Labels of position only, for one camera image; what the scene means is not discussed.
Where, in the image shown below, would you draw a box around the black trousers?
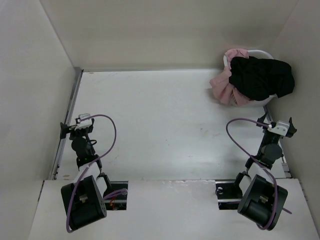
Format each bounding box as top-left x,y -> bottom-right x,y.
229,56 -> 295,101

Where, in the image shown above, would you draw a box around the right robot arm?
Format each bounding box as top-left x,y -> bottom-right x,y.
231,113 -> 297,231

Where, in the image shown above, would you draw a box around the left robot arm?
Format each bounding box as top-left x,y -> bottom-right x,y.
60,114 -> 112,233

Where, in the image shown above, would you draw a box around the pink trousers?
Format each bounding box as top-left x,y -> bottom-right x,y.
209,48 -> 252,107

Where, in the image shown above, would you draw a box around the white laundry basket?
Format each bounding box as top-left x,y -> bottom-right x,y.
222,49 -> 277,108

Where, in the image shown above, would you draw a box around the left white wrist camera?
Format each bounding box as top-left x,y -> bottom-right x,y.
75,113 -> 92,130

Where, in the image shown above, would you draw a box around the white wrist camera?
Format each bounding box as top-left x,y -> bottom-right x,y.
75,113 -> 92,130
267,120 -> 290,136

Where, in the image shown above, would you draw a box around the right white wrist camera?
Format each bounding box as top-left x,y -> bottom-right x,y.
267,120 -> 290,136

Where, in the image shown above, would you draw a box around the left aluminium rail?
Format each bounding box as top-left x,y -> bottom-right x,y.
48,67 -> 84,180

